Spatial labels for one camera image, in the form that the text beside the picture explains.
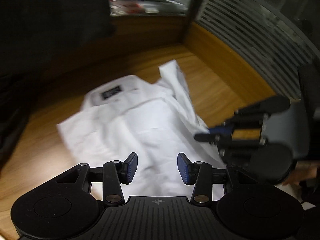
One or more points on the striped frosted desk partition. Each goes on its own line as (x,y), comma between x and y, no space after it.
(237,25)

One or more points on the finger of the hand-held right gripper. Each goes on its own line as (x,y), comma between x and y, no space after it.
(205,137)
(221,130)

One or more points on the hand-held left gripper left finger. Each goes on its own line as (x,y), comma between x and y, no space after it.
(131,168)

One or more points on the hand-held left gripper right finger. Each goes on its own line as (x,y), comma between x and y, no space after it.
(183,169)

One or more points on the dark grey garment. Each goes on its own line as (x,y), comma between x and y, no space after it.
(37,42)

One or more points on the person's right hand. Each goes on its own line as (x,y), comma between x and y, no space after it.
(307,171)

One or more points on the white dress shirt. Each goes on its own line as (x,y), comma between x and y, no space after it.
(140,120)

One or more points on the black partition corner post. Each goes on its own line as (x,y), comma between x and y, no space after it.
(192,10)

